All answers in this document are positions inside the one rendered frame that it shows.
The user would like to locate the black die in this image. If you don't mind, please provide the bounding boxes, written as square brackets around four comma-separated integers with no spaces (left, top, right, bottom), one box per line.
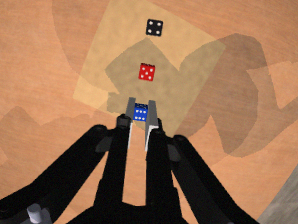
[146,19,163,37]

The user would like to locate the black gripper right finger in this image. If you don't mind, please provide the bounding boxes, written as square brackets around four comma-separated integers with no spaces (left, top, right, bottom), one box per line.
[145,100,260,224]

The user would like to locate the beige square mat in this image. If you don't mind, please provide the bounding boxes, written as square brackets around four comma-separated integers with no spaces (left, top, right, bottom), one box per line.
[72,0,226,137]

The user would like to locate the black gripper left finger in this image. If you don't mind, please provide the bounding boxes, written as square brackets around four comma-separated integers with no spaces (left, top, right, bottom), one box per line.
[0,97,136,224]

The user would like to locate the blue die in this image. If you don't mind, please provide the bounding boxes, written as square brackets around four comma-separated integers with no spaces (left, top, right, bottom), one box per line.
[133,103,148,122]

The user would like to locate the red die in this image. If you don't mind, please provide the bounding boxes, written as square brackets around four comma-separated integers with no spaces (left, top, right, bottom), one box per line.
[138,63,155,81]

